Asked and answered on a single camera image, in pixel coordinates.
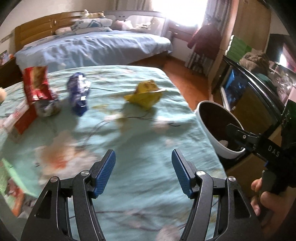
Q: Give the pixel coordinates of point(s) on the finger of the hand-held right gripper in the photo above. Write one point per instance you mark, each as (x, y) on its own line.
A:
(242, 138)
(289, 115)

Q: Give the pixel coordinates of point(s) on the photo frame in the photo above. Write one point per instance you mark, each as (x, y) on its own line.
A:
(4, 58)

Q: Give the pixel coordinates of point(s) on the teal folded cloth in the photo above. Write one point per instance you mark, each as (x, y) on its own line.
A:
(263, 77)

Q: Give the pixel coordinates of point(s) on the red snack bag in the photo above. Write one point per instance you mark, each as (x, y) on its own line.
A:
(35, 85)

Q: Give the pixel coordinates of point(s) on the television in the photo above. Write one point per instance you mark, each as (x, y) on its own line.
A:
(277, 51)

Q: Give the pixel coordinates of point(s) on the light blue pillow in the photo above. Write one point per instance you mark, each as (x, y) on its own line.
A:
(39, 41)

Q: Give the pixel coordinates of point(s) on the wooden wardrobe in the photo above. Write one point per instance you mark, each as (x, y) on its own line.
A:
(249, 23)

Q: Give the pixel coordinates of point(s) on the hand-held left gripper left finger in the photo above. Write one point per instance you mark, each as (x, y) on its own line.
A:
(104, 173)

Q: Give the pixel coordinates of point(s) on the teal floral bedsheet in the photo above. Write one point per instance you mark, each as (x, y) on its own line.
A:
(138, 139)

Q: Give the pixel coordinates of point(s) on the dark wooden desk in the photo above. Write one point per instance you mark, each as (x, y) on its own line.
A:
(180, 32)

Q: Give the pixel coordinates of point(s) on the green drink carton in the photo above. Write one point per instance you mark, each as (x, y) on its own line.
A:
(13, 191)

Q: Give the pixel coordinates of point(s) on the bright window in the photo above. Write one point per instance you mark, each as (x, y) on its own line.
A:
(180, 11)

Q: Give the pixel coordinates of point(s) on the cream teddy bear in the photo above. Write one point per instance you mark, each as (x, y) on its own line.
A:
(1, 96)

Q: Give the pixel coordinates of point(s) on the blue white printed pillow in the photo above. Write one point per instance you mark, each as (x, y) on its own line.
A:
(92, 23)

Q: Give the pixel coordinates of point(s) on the bed with blue sheet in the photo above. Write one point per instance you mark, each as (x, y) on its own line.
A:
(92, 46)

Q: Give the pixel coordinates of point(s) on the grey curtain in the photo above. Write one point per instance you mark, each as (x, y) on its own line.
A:
(196, 63)

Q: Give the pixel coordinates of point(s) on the white round bin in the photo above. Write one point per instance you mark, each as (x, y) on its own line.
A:
(208, 132)

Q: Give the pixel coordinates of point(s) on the silver crumpled wrapper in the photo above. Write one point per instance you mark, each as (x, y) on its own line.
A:
(47, 108)

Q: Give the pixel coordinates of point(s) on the brown plush toy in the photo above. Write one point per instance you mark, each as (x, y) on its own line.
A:
(254, 60)

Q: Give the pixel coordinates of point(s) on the pink pillow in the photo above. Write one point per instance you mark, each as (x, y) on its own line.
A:
(63, 30)

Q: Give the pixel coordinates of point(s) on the dark red hanging coat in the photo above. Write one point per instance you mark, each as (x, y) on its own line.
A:
(205, 39)

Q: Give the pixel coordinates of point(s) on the grey bed guard rail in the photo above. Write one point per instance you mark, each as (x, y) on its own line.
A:
(159, 20)

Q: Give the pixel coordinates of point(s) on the red and white milk carton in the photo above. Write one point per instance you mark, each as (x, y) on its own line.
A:
(20, 119)

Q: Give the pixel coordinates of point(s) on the black glass TV cabinet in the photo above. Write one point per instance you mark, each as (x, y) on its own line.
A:
(242, 92)

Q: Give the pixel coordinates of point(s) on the green boxes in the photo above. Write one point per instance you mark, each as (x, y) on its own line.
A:
(238, 46)

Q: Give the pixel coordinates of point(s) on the white plush toy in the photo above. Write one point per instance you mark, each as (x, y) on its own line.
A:
(92, 14)

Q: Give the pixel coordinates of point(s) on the blue snack wrapper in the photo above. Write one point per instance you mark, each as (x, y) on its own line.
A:
(78, 95)

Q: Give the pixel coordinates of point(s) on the pink wrapped packages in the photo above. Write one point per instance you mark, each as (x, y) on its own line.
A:
(283, 81)

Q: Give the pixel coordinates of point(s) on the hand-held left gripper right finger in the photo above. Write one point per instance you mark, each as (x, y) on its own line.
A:
(182, 173)

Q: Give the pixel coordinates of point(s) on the wooden headboard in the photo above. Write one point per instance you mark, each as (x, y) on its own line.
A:
(34, 30)

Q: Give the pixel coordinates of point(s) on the pink plush toy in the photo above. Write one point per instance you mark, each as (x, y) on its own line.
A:
(123, 25)

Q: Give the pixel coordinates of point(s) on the person's right hand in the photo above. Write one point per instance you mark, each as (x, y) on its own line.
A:
(275, 206)

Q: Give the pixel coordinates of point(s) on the yellow snack wrapper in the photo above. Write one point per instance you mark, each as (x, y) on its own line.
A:
(144, 95)

